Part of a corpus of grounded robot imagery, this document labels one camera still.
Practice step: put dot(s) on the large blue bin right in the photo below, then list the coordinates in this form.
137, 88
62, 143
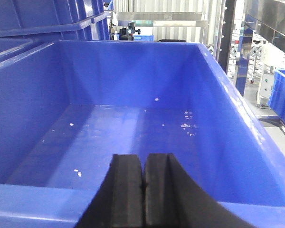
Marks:
67, 107

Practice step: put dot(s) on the black vertical post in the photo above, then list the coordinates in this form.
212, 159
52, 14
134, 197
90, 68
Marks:
225, 33

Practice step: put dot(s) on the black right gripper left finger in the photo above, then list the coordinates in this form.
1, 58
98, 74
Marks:
119, 201

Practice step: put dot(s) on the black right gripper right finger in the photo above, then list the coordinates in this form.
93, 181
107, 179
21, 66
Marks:
174, 200

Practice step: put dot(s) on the blue bin far right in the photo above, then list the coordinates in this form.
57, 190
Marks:
277, 99

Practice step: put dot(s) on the stacked blue bin upper left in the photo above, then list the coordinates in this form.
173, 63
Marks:
49, 20

